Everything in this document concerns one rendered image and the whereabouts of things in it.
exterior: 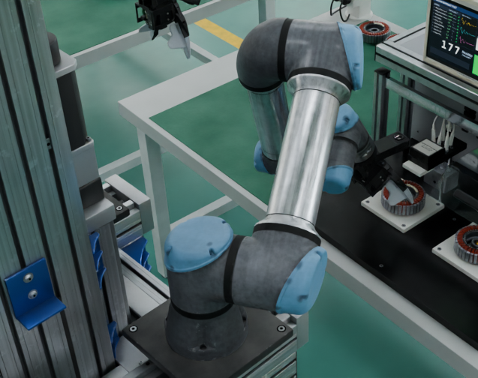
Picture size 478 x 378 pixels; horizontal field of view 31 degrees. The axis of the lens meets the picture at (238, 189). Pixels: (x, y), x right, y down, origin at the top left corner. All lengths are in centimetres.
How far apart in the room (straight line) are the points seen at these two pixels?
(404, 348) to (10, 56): 201
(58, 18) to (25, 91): 210
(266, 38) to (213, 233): 37
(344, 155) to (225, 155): 66
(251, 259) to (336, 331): 162
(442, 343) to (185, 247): 76
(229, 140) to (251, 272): 119
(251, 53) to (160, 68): 289
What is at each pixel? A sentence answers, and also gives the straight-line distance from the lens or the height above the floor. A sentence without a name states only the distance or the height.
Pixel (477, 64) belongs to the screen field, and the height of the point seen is 117.
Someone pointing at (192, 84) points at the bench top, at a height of 75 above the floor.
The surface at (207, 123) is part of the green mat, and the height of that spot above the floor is 75.
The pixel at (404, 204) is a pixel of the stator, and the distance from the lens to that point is 221.
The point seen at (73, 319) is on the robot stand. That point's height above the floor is 111.
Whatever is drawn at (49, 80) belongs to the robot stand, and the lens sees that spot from 129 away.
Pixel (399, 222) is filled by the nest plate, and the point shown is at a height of 78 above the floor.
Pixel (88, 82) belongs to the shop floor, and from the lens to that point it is 444.
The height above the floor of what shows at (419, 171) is 88.
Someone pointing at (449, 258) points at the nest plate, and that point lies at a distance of 213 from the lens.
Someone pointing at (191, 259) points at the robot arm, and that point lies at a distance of 141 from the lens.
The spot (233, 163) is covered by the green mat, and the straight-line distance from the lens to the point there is 246.
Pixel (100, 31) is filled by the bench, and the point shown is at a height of 75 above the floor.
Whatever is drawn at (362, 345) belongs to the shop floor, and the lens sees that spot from 296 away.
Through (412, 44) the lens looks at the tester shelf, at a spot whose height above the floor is 111.
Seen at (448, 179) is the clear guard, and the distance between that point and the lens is 193.
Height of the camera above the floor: 220
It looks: 38 degrees down
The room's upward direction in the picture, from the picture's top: 4 degrees counter-clockwise
